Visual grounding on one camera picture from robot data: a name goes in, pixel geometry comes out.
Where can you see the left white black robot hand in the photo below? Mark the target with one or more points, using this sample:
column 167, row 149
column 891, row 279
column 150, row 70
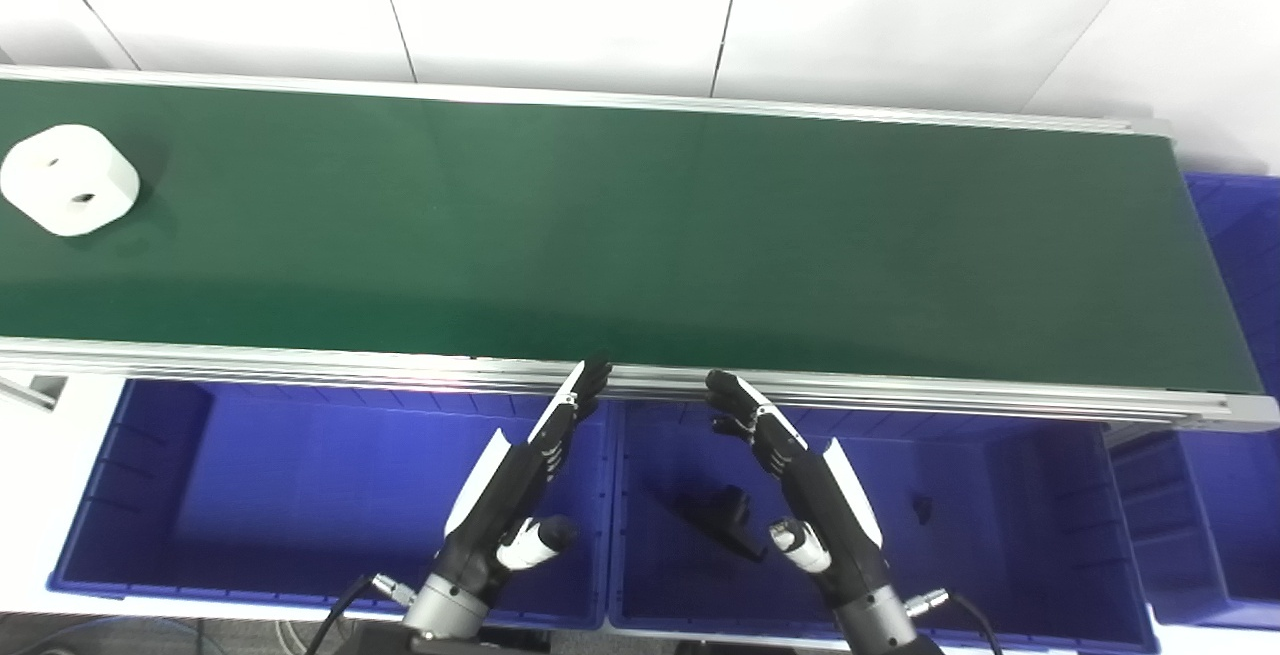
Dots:
column 505, row 495

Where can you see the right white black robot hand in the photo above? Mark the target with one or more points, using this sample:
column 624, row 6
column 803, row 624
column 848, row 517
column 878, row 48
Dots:
column 825, row 515

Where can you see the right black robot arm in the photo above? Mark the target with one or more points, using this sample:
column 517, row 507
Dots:
column 878, row 623

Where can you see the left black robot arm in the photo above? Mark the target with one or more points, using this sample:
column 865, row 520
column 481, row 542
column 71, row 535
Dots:
column 445, row 617

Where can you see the small black part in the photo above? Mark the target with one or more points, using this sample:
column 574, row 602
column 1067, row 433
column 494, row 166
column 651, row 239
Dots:
column 921, row 508

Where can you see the blue plastic bin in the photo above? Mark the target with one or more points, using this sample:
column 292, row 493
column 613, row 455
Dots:
column 1000, row 535
column 300, row 495
column 1230, row 495

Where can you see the green conveyor belt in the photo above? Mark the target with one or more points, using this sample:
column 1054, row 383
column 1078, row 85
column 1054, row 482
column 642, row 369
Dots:
column 640, row 235

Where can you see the aluminium conveyor support leg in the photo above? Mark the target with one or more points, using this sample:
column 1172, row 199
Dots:
column 35, row 390

